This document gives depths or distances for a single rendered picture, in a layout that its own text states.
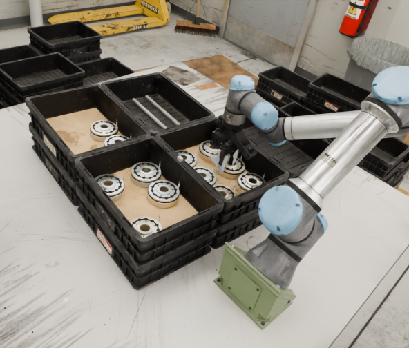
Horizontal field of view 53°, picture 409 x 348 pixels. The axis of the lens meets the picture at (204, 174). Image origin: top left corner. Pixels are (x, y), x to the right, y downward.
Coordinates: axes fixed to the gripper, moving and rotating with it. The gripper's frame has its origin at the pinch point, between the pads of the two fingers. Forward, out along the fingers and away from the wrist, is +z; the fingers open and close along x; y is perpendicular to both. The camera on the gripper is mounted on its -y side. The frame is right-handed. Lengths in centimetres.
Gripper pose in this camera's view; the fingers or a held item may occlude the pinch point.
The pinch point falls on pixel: (226, 169)
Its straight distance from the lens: 149.4
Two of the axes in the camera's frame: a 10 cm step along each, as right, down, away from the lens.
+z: -1.6, 7.6, 6.3
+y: -7.1, -5.3, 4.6
